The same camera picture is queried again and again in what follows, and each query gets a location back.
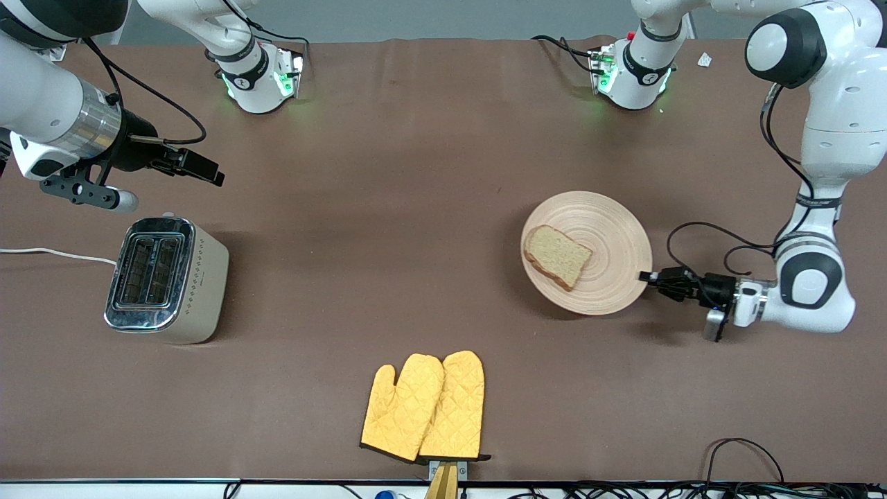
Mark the wooden stick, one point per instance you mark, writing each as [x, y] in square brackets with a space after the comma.
[443, 485]

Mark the yellow quilted oven mitt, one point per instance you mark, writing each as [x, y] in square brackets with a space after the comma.
[398, 412]
[457, 409]

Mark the round wooden plate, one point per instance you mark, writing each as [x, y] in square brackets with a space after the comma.
[613, 256]

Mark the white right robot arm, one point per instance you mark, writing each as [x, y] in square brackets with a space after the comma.
[41, 104]

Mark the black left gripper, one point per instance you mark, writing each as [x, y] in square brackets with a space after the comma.
[717, 286]

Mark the brown bread slice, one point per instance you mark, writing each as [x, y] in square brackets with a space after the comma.
[558, 255]

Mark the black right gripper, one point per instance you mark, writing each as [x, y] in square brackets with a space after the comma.
[138, 147]

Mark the cream and chrome toaster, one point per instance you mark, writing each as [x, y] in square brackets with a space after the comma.
[197, 291]

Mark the white paper scrap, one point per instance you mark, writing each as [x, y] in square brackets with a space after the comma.
[705, 59]

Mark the small metal bracket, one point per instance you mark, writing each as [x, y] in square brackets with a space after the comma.
[462, 470]

